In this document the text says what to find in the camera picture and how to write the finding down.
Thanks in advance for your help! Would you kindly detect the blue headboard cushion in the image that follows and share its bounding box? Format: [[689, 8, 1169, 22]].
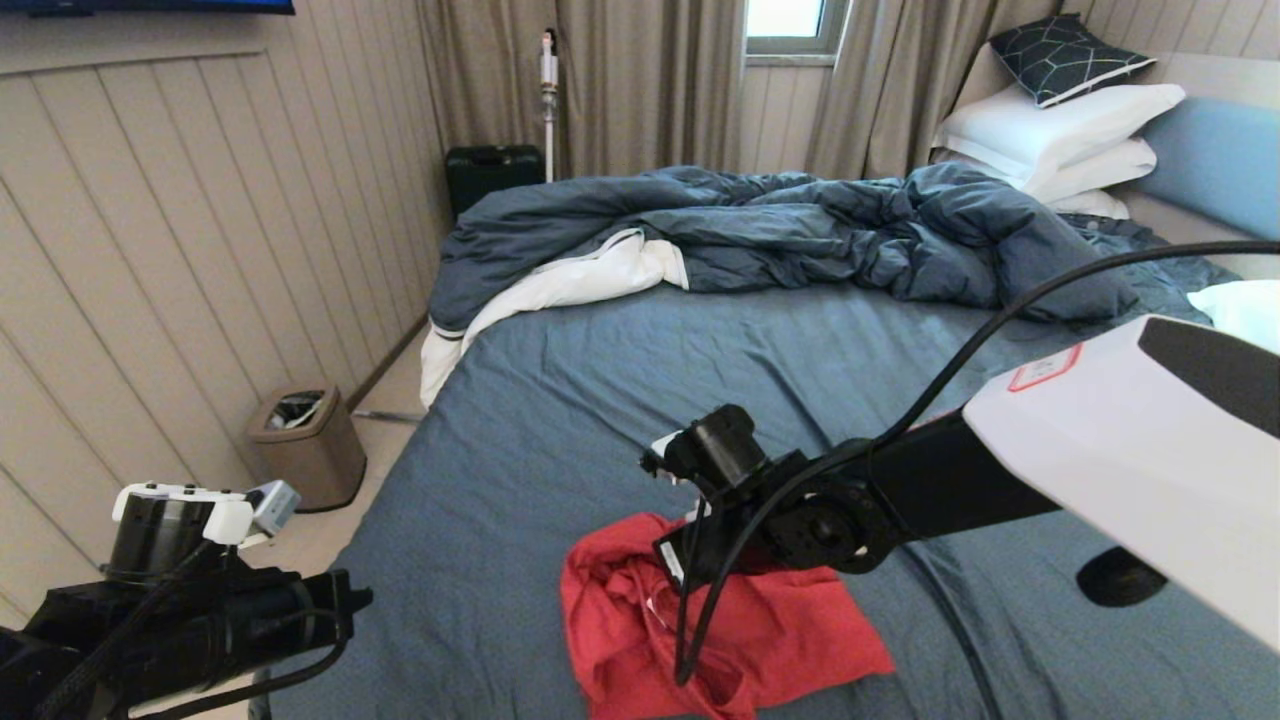
[[1131, 96, 1280, 247]]

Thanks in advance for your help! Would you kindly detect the large white pillow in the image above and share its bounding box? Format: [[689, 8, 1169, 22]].
[[934, 83, 1187, 185]]

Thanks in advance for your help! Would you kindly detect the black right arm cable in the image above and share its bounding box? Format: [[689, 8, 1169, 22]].
[[673, 240, 1280, 688]]

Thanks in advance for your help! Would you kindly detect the black plastic bin liner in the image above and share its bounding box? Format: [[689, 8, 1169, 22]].
[[270, 393, 327, 433]]

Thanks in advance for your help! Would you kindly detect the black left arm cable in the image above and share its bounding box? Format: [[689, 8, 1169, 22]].
[[130, 640, 351, 720]]

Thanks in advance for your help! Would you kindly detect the dark geometric patterned cushion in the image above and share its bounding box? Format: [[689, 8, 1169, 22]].
[[988, 13, 1157, 109]]

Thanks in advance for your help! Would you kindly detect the taupe trash bin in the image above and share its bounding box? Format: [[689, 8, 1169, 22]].
[[248, 385, 368, 514]]

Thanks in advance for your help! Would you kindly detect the wall-mounted television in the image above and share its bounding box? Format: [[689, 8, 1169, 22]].
[[0, 0, 296, 17]]

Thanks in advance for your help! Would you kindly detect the red printed t-shirt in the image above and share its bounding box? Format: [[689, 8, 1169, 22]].
[[560, 513, 897, 720]]

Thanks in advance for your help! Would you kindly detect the black suitcase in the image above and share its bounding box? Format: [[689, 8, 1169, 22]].
[[444, 146, 547, 221]]

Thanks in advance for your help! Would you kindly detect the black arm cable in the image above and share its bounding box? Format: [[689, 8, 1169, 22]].
[[130, 640, 351, 720], [673, 240, 1280, 688]]

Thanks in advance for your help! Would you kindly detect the white stick vacuum cleaner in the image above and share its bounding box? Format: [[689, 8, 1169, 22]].
[[540, 30, 559, 185]]

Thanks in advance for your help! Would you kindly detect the window with grey frame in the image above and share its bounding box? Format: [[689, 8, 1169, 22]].
[[744, 0, 849, 67]]

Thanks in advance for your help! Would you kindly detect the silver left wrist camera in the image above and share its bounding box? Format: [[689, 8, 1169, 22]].
[[245, 480, 302, 537]]

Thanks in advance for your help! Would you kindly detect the bed with blue sheet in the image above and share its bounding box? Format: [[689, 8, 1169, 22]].
[[248, 214, 1280, 720]]

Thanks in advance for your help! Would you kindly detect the white blanket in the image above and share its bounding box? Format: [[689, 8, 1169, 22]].
[[420, 230, 689, 409]]

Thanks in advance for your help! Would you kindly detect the dark blue crumpled duvet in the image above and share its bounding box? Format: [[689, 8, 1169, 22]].
[[428, 163, 1139, 334]]

